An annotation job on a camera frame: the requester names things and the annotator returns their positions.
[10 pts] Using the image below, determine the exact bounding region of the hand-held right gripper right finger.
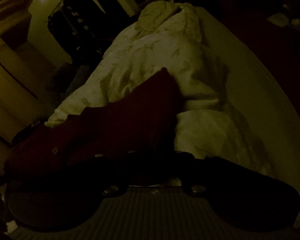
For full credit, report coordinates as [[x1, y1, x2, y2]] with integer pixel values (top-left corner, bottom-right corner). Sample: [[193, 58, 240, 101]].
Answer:
[[150, 150, 232, 197]]

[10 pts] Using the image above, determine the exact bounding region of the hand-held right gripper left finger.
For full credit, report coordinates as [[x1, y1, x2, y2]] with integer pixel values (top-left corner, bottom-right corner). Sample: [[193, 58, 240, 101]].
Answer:
[[65, 151, 151, 196]]

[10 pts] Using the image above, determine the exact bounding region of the dark red buttoned garment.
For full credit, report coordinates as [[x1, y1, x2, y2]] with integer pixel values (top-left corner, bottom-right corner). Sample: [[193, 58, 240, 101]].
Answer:
[[4, 67, 185, 180]]

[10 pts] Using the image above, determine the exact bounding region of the white leaf-print duvet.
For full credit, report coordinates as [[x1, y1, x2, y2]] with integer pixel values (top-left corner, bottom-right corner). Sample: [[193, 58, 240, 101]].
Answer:
[[44, 1, 274, 177]]

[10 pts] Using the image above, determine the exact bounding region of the white bed sheet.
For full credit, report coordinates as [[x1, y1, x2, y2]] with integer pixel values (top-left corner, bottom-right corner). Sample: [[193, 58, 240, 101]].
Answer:
[[194, 6, 300, 199]]

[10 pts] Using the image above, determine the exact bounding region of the wooden wardrobe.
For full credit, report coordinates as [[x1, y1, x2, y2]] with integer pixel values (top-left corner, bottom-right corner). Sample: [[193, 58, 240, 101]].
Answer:
[[0, 0, 74, 152]]

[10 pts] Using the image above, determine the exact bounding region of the dark patterned cloth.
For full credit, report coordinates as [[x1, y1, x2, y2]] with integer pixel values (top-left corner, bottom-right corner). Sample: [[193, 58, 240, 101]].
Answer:
[[47, 0, 142, 64]]

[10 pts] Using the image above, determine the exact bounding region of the dark red blanket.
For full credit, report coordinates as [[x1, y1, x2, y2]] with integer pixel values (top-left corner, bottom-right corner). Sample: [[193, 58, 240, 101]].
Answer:
[[214, 0, 300, 133]]

